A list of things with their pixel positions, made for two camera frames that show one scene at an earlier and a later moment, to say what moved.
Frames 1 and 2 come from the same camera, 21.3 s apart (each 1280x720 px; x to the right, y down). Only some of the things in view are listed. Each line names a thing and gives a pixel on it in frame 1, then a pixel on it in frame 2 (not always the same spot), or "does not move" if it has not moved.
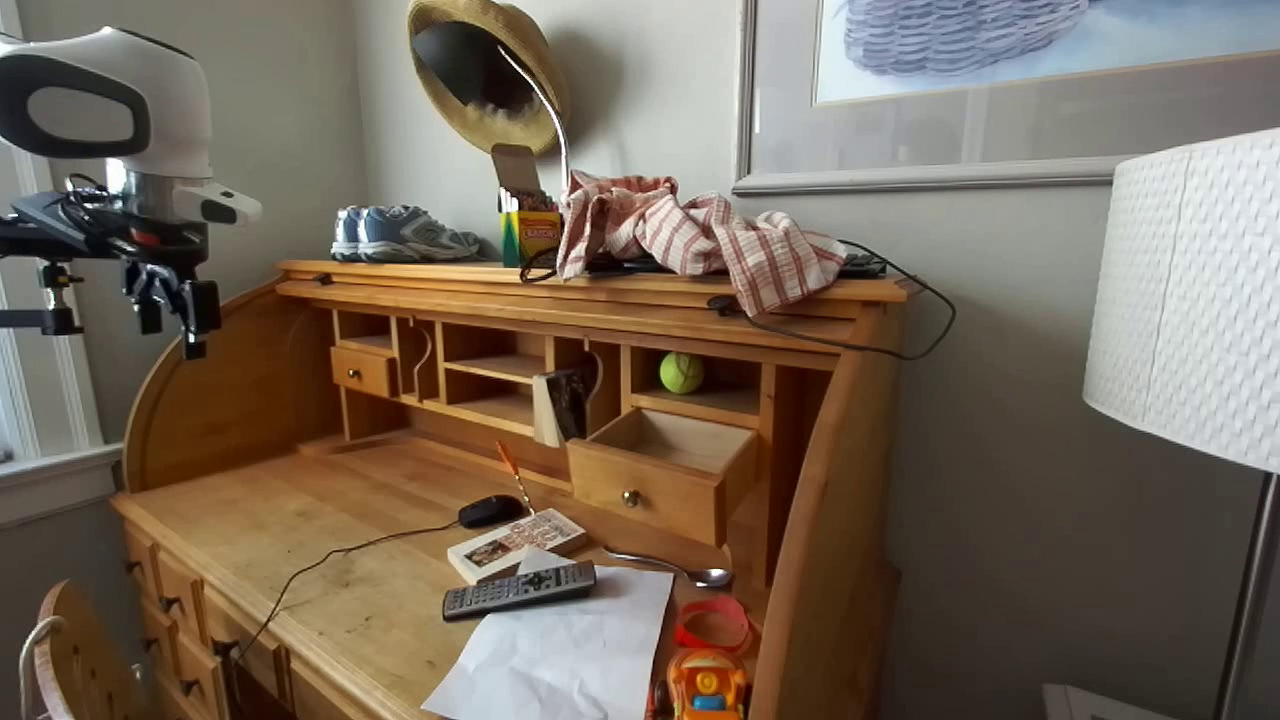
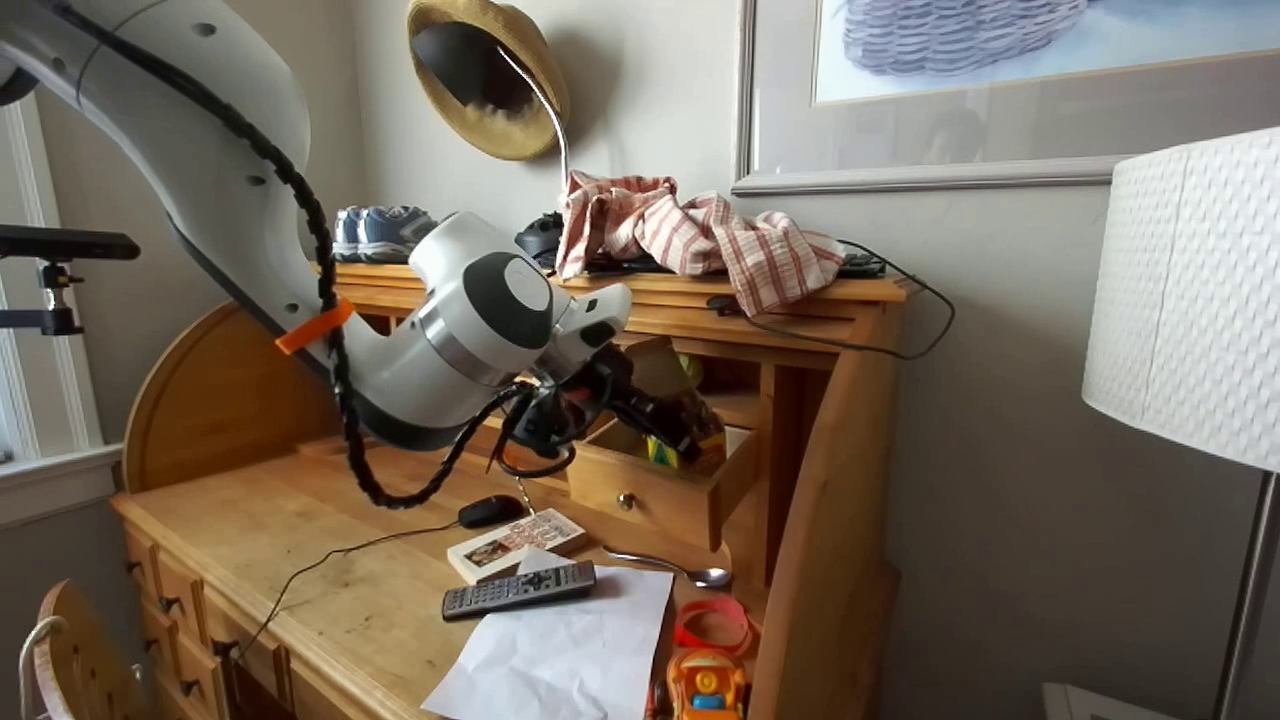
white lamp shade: (1185, 298) does not move
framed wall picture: (846, 98) does not move
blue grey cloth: (401, 234) does not move
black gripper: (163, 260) to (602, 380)
